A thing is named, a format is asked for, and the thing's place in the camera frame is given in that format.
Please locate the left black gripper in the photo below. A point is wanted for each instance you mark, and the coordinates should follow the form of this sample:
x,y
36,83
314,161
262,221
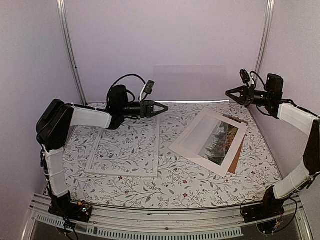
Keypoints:
x,y
144,109

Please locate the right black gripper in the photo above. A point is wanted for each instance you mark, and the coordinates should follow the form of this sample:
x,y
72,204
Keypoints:
x,y
250,97

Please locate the clear acrylic sheet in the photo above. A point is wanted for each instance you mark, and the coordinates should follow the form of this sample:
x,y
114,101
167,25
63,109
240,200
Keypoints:
x,y
189,82

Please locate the white picture frame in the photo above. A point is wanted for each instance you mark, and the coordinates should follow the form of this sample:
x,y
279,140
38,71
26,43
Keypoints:
x,y
132,150

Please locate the white mat board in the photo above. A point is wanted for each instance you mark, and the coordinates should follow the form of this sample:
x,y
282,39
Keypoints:
x,y
192,139

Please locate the landscape photo print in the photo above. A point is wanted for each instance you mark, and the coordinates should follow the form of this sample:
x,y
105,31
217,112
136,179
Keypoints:
x,y
219,142

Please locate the brown frame backing board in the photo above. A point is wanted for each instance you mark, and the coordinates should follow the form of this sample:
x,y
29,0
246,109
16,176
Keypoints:
x,y
233,166

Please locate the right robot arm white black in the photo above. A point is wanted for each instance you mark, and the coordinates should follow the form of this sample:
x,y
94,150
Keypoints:
x,y
285,110

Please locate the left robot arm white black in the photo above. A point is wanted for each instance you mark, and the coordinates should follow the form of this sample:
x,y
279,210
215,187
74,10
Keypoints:
x,y
52,129

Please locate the floral patterned table mat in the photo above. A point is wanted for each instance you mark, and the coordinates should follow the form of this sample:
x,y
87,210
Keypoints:
x,y
179,183

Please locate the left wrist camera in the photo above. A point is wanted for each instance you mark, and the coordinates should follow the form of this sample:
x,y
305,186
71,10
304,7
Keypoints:
x,y
146,90

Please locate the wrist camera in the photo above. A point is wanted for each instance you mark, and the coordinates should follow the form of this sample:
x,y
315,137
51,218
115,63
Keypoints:
x,y
146,90
247,79

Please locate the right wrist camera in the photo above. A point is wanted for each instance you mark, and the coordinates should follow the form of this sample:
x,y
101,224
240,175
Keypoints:
x,y
247,79

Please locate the right aluminium corner post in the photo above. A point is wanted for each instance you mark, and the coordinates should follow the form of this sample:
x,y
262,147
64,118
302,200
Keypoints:
x,y
268,19

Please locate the aluminium corner post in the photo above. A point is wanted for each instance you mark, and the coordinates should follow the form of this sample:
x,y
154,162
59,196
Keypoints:
x,y
62,12
268,19

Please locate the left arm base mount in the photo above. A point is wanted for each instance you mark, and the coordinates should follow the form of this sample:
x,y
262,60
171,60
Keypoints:
x,y
80,211

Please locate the front aluminium rail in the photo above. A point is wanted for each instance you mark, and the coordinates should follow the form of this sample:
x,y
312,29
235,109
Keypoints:
x,y
123,223

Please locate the left aluminium corner post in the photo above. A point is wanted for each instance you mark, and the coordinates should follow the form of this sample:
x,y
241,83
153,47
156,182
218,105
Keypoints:
x,y
62,12

